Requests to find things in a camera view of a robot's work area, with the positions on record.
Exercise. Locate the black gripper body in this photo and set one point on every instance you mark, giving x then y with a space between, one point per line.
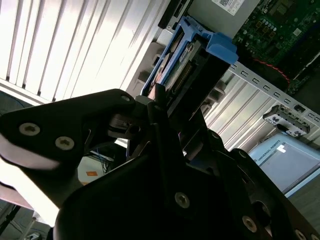
125 212

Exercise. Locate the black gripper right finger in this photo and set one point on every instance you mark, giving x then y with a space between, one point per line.
225 160

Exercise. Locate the hard disk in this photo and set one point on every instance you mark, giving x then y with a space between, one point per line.
220 47

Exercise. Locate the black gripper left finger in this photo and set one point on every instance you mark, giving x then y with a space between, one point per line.
62 120

